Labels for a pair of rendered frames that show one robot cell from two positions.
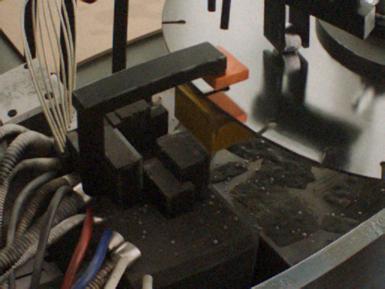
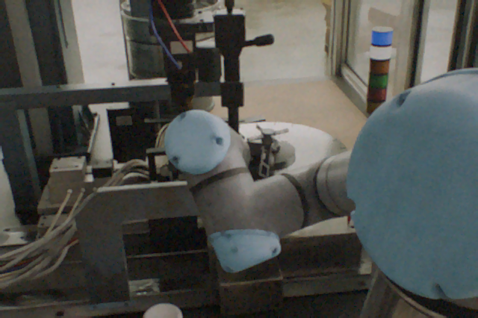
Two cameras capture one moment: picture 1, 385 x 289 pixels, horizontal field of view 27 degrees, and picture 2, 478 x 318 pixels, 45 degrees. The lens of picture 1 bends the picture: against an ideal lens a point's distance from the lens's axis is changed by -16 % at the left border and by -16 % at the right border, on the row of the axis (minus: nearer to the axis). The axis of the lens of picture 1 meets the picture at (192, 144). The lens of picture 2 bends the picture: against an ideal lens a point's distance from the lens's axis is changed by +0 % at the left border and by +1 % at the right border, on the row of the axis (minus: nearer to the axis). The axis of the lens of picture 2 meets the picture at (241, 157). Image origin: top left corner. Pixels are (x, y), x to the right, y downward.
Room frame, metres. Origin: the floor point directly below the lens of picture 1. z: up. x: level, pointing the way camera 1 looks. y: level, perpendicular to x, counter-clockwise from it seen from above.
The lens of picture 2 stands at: (-0.44, -0.59, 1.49)
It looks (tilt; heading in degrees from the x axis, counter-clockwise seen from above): 27 degrees down; 28
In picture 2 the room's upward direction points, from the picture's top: 2 degrees counter-clockwise
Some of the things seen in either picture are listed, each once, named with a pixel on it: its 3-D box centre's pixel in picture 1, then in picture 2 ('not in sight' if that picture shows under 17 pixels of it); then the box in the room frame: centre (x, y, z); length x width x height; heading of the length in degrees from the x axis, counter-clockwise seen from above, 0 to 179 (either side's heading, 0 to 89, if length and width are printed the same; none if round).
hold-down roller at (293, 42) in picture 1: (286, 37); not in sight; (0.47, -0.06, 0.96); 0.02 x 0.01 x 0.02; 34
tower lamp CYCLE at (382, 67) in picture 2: not in sight; (379, 64); (0.78, -0.29, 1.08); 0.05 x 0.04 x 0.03; 34
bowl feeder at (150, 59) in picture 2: not in sight; (175, 58); (1.05, 0.44, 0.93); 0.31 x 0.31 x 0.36
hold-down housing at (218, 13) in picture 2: not in sight; (231, 54); (0.45, -0.10, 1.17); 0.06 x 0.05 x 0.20; 115
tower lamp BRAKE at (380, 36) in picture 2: not in sight; (382, 36); (0.78, -0.29, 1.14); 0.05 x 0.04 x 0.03; 34
